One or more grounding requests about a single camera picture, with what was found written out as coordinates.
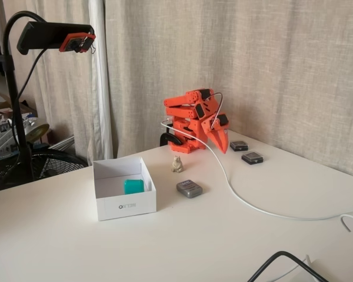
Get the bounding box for black camera holder bar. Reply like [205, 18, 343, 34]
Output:
[16, 21, 95, 55]

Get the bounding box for thin white cable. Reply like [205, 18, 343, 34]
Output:
[278, 254, 311, 282]

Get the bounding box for black power cable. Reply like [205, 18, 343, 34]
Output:
[247, 250, 330, 282]

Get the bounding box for black camera cable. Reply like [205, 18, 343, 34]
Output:
[0, 46, 49, 199]

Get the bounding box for dark gripper servo wire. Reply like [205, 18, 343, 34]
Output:
[204, 92, 224, 130]

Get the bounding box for black gooseneck stand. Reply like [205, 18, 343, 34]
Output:
[2, 11, 45, 183]

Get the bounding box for small white bear figurine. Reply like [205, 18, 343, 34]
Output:
[171, 156, 185, 173]

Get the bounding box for green rounded cube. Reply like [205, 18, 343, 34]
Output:
[123, 178, 145, 195]

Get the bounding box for beige lamp shade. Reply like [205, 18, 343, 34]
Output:
[25, 123, 51, 145]

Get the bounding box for black floor fan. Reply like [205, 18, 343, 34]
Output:
[29, 148, 89, 180]

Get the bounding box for short white cable end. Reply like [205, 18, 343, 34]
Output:
[340, 215, 353, 233]

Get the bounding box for white metal rods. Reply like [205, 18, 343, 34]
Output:
[48, 134, 76, 151]

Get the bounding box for grey metal tin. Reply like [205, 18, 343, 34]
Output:
[176, 179, 203, 200]

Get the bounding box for black table clamp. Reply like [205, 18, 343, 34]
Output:
[159, 132, 184, 147]

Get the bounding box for beige linen curtain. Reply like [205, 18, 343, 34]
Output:
[104, 0, 353, 180]

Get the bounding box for camera on black stand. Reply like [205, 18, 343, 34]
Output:
[0, 0, 114, 164]

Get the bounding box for long white cable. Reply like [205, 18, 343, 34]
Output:
[160, 119, 353, 221]

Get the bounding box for orange gripper black servo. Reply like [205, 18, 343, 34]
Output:
[200, 112, 230, 155]

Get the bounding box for small black square case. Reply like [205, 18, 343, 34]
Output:
[229, 140, 250, 152]
[241, 150, 265, 165]

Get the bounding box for white cardboard box bin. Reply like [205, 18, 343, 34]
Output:
[92, 156, 158, 221]

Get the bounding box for brown cardboard box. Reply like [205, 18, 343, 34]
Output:
[0, 101, 38, 125]

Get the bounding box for orange framed camera module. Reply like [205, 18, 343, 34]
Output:
[59, 33, 96, 54]

